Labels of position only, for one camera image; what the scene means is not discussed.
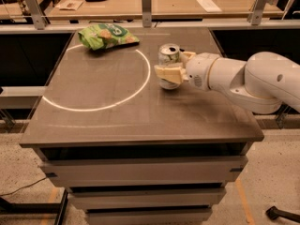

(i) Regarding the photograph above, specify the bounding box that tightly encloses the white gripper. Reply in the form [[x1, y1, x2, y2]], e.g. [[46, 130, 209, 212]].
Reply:
[[154, 52, 219, 91]]

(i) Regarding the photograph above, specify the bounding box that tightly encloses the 7up soda can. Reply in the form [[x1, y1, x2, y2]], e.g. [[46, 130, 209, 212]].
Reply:
[[158, 43, 180, 90]]

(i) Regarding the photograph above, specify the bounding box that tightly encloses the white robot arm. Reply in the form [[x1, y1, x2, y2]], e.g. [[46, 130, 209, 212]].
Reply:
[[155, 52, 300, 114]]

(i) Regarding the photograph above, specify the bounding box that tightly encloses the small white paper note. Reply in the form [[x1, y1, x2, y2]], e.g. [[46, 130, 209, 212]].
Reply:
[[197, 0, 221, 12]]

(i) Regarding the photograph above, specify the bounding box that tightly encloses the green chip bag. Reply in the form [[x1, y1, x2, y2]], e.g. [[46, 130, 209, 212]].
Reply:
[[78, 23, 140, 51]]

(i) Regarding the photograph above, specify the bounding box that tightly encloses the grey drawer cabinet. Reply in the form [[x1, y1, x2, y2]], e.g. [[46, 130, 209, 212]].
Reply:
[[21, 27, 263, 225]]

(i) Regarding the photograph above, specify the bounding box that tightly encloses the paper packet on desk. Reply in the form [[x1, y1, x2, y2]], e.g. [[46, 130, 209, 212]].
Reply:
[[56, 0, 83, 10]]

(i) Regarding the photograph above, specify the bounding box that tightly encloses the black chair base leg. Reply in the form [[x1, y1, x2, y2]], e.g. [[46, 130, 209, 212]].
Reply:
[[265, 206, 300, 223]]

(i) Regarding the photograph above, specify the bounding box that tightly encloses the grey metal bracket centre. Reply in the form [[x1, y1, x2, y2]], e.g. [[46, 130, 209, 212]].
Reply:
[[142, 0, 152, 27]]

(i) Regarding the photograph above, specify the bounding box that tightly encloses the grey metal bracket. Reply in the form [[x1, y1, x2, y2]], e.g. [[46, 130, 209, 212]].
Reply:
[[247, 0, 268, 25], [24, 0, 48, 30], [142, 0, 152, 27]]

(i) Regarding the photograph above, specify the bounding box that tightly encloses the grey metal bracket right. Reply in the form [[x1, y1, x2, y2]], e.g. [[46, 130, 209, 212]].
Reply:
[[247, 0, 268, 25]]

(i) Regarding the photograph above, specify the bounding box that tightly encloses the grey metal bracket left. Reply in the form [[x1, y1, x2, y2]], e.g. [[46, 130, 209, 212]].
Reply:
[[24, 0, 48, 30]]

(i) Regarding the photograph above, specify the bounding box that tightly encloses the black floor cable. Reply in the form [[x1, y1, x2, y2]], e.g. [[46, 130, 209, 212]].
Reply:
[[0, 175, 49, 198]]

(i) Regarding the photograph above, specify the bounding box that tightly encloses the black floor frame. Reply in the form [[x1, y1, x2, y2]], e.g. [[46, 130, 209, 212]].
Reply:
[[0, 191, 68, 225]]

